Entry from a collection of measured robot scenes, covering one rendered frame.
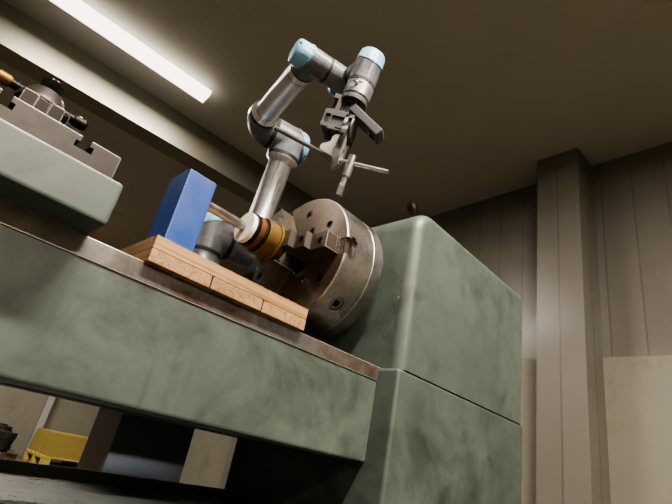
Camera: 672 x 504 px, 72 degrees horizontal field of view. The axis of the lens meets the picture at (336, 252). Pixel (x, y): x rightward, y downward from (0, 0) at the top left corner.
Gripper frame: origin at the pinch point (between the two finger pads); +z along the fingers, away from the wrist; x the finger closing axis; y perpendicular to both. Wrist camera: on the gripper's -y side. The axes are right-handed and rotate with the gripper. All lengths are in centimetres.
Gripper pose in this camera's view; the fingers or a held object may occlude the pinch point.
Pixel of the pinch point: (335, 166)
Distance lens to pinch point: 119.4
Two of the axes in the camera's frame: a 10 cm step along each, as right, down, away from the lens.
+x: -1.5, -3.2, -9.4
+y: -9.2, -2.9, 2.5
